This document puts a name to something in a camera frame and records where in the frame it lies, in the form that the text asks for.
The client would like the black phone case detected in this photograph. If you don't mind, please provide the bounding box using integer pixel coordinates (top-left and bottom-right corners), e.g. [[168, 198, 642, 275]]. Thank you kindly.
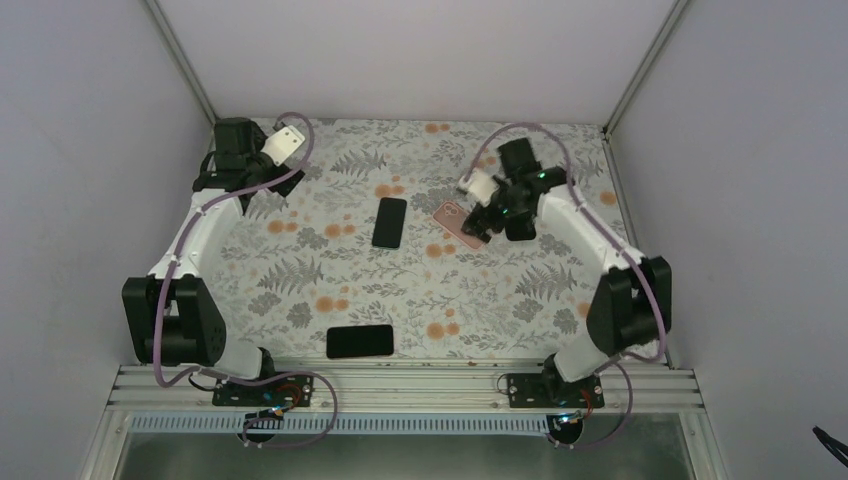
[[504, 215, 537, 242]]

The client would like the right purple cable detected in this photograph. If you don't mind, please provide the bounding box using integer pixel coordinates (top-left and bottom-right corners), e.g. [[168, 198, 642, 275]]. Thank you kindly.
[[463, 122, 668, 450]]

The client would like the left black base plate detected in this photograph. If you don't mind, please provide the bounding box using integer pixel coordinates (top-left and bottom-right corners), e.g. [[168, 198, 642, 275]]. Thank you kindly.
[[212, 375, 314, 409]]

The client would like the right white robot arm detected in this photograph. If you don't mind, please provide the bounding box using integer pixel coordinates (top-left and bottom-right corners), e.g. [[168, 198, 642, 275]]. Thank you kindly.
[[458, 138, 672, 407]]

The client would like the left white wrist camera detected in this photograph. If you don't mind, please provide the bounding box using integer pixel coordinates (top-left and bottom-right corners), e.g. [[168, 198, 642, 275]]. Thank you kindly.
[[261, 126, 306, 166]]

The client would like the aluminium mounting rail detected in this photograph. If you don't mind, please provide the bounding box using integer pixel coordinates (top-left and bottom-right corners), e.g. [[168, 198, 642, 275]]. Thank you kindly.
[[106, 359, 705, 414]]

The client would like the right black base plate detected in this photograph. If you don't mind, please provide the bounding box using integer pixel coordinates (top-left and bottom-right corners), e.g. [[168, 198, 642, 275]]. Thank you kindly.
[[505, 373, 605, 409]]

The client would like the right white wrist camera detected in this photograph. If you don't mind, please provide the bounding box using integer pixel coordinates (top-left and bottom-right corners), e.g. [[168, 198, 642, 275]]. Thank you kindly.
[[457, 169, 500, 207]]

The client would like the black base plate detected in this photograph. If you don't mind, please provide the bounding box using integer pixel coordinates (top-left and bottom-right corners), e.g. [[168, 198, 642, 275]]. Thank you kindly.
[[505, 373, 605, 409], [212, 375, 314, 409]]

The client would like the white slotted cable duct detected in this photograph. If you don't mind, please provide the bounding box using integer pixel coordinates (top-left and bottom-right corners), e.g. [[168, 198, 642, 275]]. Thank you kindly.
[[128, 412, 583, 436]]

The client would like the pink phone case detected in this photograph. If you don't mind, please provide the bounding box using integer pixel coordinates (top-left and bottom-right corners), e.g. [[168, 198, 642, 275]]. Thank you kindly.
[[432, 201, 486, 250]]

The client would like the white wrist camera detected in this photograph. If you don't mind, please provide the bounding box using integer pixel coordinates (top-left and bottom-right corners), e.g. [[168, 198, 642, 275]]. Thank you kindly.
[[457, 169, 500, 207], [261, 126, 306, 166]]

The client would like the black object at edge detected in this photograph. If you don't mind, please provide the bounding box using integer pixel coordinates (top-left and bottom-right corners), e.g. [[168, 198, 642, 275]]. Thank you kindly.
[[812, 426, 848, 467]]

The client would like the floral patterned mat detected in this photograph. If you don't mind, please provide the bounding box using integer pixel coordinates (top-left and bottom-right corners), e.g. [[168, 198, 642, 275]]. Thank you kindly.
[[205, 119, 597, 360]]

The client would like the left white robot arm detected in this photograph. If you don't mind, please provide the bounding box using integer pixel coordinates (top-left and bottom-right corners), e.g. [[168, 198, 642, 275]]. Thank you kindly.
[[121, 112, 315, 405]]

